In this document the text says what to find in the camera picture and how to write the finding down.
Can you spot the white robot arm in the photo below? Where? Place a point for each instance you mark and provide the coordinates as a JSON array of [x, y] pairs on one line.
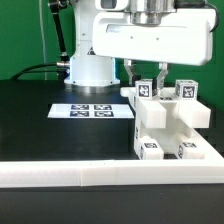
[[88, 71]]

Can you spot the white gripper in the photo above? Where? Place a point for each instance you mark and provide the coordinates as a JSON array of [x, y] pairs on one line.
[[163, 31]]

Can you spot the white tagged cube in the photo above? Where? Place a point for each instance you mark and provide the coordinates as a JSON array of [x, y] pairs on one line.
[[186, 89], [144, 88]]

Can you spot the white boundary fence frame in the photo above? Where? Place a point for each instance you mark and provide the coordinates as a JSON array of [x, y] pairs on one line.
[[112, 172]]

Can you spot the white chair seat part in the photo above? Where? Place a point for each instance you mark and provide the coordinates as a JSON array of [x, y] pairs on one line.
[[168, 138]]

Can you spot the white flat tagged plate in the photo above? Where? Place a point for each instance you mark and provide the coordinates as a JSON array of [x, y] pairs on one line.
[[92, 111]]

